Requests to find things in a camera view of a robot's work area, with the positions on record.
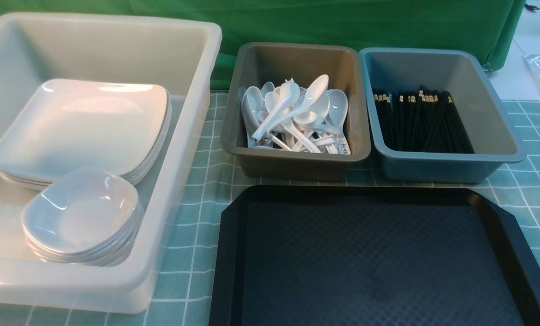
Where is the large white square plate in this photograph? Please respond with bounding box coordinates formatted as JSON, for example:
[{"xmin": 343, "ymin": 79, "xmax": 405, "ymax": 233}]
[{"xmin": 0, "ymin": 79, "xmax": 169, "ymax": 182}]

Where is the large white plastic tub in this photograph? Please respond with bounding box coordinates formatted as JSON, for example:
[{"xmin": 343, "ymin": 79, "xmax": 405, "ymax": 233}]
[{"xmin": 0, "ymin": 12, "xmax": 222, "ymax": 314}]

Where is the stack of white plates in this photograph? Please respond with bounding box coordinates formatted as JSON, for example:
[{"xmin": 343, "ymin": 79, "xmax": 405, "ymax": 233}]
[{"xmin": 0, "ymin": 101, "xmax": 172, "ymax": 190}]

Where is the stack of white bowls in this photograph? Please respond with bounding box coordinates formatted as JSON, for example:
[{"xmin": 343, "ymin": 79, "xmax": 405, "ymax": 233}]
[{"xmin": 21, "ymin": 168, "xmax": 145, "ymax": 267}]

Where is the brown plastic spoon bin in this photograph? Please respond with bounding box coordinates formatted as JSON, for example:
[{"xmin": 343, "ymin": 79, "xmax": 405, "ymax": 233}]
[{"xmin": 219, "ymin": 43, "xmax": 371, "ymax": 182}]

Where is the pile of white spoons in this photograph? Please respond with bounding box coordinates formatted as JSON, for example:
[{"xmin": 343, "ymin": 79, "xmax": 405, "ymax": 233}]
[{"xmin": 239, "ymin": 74, "xmax": 351, "ymax": 155}]

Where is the black plastic serving tray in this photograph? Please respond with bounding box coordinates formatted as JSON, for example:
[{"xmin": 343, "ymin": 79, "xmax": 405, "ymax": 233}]
[{"xmin": 209, "ymin": 185, "xmax": 540, "ymax": 326}]

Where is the bundle of black chopsticks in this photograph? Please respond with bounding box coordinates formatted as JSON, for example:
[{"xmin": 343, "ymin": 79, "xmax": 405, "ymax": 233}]
[{"xmin": 373, "ymin": 85, "xmax": 475, "ymax": 154}]

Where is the blue plastic chopstick bin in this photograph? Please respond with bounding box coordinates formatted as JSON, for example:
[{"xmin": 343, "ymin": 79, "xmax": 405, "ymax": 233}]
[{"xmin": 359, "ymin": 48, "xmax": 526, "ymax": 184}]

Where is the green backdrop cloth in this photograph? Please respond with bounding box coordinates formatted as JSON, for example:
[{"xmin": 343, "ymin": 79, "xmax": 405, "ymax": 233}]
[{"xmin": 0, "ymin": 0, "xmax": 525, "ymax": 89}]

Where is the green checkered tablecloth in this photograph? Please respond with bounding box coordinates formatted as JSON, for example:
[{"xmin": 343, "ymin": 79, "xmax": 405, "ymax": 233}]
[{"xmin": 0, "ymin": 91, "xmax": 540, "ymax": 326}]

